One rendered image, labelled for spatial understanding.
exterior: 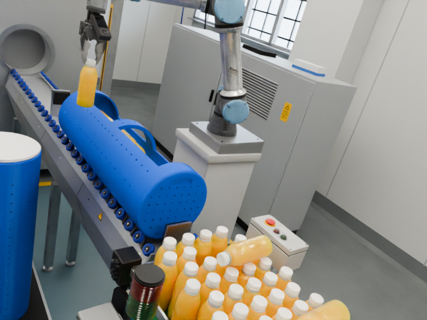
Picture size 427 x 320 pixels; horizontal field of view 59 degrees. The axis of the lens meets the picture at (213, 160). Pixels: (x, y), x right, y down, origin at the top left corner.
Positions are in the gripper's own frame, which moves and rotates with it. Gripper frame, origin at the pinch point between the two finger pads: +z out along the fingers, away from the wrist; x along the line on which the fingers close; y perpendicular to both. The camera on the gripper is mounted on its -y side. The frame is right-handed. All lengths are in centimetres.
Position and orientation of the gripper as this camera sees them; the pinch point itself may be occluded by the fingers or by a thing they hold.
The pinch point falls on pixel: (91, 61)
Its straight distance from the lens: 161.5
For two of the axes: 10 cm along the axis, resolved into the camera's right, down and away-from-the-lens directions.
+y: -5.8, -4.5, 6.8
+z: -2.6, 8.9, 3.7
